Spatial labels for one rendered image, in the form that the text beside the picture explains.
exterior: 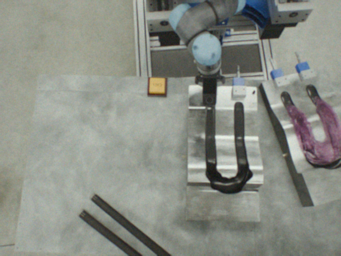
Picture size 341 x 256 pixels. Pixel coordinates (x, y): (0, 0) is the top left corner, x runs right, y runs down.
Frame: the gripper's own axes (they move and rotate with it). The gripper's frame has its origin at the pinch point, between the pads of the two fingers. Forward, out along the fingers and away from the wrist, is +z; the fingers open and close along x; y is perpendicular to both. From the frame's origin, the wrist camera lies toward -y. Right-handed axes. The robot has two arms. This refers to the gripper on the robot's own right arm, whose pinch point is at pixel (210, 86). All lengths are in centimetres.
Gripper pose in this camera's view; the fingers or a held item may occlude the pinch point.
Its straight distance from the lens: 126.4
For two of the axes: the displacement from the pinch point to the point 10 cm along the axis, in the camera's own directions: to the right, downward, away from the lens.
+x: -9.9, 0.0, 1.5
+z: 1.5, 1.2, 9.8
